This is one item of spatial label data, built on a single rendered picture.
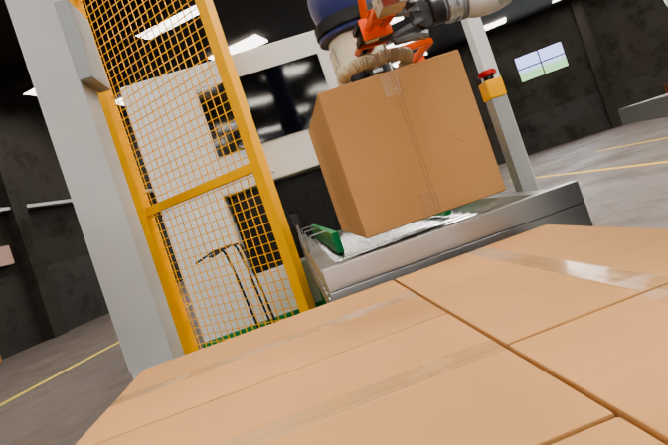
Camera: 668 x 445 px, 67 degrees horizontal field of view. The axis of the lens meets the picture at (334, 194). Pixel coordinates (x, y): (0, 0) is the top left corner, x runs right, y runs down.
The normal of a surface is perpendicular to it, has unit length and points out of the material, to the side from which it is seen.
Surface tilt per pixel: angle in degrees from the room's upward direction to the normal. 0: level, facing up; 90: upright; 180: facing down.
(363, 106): 90
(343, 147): 90
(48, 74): 90
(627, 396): 0
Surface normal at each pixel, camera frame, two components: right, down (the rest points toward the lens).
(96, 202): 0.10, -0.04
